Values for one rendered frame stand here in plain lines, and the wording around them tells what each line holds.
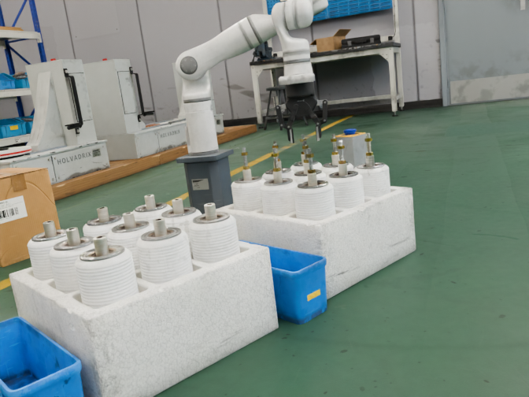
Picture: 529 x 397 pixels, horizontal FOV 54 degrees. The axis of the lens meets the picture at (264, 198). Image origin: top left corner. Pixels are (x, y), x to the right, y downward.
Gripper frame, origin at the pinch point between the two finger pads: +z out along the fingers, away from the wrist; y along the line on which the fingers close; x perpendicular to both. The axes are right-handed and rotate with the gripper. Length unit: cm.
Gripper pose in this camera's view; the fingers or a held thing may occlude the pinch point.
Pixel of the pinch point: (305, 136)
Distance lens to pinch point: 141.6
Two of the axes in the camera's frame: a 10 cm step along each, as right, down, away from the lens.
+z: 1.2, 9.7, 2.1
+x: -1.5, 2.3, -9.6
